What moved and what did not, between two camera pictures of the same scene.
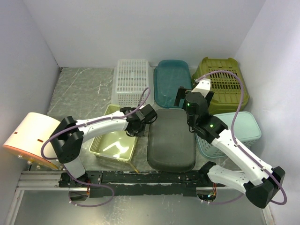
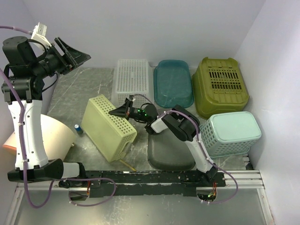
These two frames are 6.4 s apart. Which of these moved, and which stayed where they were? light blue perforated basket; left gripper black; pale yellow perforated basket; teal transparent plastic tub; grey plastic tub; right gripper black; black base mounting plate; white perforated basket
Moved: right gripper black; pale yellow perforated basket; left gripper black
Stayed: grey plastic tub; white perforated basket; teal transparent plastic tub; black base mounting plate; light blue perforated basket
